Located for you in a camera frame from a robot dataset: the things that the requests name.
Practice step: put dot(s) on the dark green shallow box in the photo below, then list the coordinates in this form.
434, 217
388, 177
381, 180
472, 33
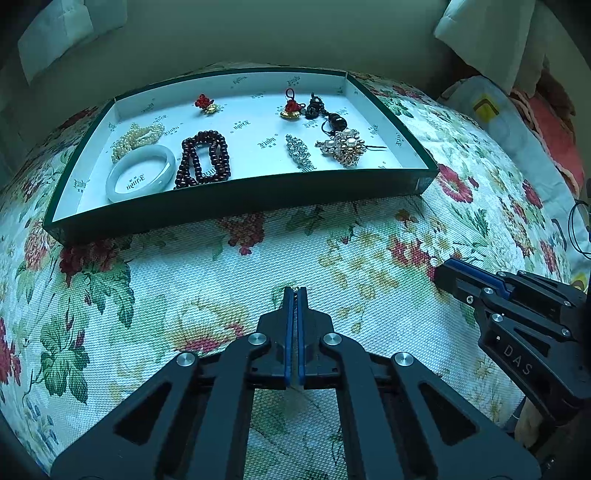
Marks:
231, 205

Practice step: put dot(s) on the floral quilted cloth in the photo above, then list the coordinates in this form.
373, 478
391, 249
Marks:
323, 240

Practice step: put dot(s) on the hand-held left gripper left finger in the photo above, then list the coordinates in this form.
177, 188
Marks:
288, 341

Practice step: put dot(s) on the pink red cloth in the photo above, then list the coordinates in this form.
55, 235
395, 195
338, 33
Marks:
556, 143

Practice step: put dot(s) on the white hanging cloth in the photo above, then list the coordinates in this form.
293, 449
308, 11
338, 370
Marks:
51, 41
107, 14

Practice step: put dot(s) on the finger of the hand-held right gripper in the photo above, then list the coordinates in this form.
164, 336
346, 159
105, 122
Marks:
545, 288
461, 286

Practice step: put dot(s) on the rhinestone hair clip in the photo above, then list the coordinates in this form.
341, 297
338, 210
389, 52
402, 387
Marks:
298, 150

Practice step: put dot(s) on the gold pearl brooch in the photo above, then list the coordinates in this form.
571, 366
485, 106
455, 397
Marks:
344, 147

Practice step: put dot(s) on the person's right hand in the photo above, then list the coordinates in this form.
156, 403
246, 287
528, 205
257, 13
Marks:
527, 424

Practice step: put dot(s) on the clear bag yellow print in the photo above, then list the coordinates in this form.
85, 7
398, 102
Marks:
489, 110

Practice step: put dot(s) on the white folded cloth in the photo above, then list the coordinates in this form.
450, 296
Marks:
489, 41

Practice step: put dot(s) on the red tassel gold ingot charm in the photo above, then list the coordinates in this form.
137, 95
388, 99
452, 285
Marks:
292, 110

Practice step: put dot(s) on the small red knot gold charm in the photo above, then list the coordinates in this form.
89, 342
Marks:
203, 101

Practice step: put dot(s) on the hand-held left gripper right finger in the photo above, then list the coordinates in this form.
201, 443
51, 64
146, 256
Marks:
302, 341

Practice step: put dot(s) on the white jade bangle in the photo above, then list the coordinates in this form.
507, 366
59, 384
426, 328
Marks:
170, 168

